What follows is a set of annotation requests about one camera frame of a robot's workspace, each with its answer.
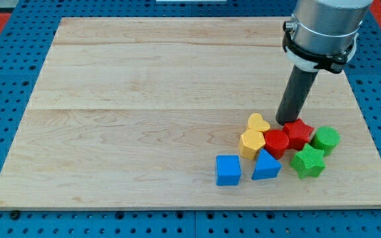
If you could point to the green cylinder block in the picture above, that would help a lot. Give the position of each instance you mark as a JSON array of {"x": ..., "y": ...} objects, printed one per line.
[{"x": 326, "y": 138}]

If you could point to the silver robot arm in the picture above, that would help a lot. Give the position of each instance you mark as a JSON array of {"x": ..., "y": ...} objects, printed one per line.
[{"x": 326, "y": 27}]

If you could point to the wooden board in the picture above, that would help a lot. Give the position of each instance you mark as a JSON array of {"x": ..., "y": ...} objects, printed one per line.
[{"x": 130, "y": 114}]

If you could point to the blue cube block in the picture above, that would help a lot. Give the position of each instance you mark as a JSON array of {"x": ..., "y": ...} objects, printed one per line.
[{"x": 228, "y": 170}]

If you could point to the yellow hexagon block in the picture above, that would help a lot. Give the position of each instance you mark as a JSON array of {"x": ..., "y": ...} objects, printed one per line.
[{"x": 250, "y": 143}]

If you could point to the yellow heart block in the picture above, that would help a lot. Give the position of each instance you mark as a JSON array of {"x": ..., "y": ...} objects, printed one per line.
[{"x": 256, "y": 122}]

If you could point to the red cylinder block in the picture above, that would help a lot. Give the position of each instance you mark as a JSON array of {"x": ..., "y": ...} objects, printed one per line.
[{"x": 276, "y": 143}]

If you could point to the blue triangle block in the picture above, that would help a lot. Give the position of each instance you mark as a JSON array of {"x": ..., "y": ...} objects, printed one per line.
[{"x": 266, "y": 167}]

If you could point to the red star block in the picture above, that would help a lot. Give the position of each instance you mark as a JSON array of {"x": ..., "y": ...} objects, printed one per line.
[{"x": 298, "y": 133}]

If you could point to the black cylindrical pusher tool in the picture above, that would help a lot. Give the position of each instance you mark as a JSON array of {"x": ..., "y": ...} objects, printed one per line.
[{"x": 297, "y": 89}]

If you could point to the green star block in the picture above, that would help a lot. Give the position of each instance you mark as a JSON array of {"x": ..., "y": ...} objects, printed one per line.
[{"x": 308, "y": 162}]

